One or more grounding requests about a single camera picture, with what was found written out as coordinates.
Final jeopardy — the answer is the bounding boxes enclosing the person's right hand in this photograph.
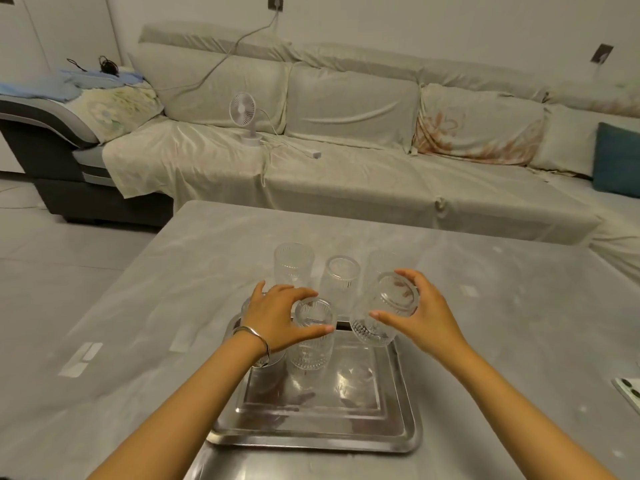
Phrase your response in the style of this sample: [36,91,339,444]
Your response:
[369,268,473,356]

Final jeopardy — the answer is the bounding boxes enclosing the person's left hand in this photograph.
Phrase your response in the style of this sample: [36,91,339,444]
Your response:
[241,280,337,356]

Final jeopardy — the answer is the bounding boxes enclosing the clear ribbed glass tumbler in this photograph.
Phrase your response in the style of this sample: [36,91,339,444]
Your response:
[241,295,287,369]
[349,272,421,345]
[286,297,335,386]
[319,255,361,316]
[273,243,315,296]

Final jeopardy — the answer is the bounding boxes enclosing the person's left forearm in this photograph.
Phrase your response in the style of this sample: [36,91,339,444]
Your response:
[86,336,267,480]

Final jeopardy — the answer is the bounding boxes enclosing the person's right forearm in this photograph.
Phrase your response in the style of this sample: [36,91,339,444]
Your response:
[424,341,620,480]

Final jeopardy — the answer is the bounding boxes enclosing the stainless steel tray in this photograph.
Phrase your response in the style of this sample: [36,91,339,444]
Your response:
[207,314,424,456]

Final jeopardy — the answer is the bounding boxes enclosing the beige covered sofa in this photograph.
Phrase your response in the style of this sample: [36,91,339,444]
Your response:
[0,22,640,291]

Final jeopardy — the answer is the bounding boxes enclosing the orange floral cushion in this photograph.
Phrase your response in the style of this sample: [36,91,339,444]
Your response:
[411,83,547,168]

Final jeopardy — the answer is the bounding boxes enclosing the white desk fan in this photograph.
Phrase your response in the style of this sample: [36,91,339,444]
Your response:
[228,91,264,147]

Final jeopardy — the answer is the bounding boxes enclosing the white smartphone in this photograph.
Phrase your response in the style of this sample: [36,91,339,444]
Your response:
[612,377,640,414]

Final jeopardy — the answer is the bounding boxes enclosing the teal cushion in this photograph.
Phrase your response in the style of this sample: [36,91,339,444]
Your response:
[592,122,640,199]

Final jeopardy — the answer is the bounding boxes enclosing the pale green floral cushion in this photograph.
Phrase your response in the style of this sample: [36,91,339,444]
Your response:
[74,85,166,145]

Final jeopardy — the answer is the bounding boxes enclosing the light blue cloth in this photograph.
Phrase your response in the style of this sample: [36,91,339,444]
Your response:
[0,69,147,103]

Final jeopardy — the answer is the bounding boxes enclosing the silver bangle bracelet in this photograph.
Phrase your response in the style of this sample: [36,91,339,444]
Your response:
[231,326,272,361]

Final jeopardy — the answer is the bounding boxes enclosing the white fan cable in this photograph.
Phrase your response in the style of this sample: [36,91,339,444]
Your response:
[257,117,313,188]

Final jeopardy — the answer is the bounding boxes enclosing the white power cable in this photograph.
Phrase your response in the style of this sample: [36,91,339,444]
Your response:
[150,4,282,93]

